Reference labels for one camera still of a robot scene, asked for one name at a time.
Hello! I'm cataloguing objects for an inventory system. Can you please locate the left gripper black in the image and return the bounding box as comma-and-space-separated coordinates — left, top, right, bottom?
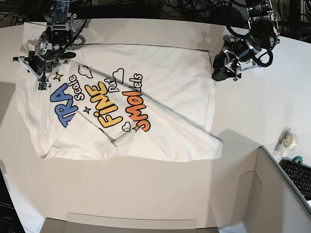
212, 40, 258, 82

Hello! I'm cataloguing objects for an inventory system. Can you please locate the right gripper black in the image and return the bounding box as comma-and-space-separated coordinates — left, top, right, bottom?
13, 51, 69, 82

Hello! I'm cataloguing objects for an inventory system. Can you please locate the white t-shirt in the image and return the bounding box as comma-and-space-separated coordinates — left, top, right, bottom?
15, 21, 224, 163

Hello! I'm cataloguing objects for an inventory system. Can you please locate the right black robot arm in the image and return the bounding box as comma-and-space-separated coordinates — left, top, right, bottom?
13, 0, 79, 90

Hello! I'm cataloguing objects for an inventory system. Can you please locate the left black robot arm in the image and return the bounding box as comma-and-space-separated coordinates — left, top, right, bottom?
212, 0, 280, 82

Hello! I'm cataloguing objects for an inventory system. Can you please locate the white tape dispenser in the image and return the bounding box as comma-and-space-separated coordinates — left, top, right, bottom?
274, 126, 298, 157

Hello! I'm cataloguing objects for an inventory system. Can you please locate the green tape roll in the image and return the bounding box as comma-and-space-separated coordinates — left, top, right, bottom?
292, 156, 303, 164

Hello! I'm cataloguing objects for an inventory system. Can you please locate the beige cardboard side panel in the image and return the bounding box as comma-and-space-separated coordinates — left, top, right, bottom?
215, 147, 311, 233

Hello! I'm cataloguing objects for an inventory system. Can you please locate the black computer keyboard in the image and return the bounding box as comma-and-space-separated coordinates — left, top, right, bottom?
279, 160, 311, 200

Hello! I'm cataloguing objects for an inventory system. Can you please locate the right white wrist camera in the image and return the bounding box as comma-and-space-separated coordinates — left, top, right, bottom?
36, 82, 51, 91

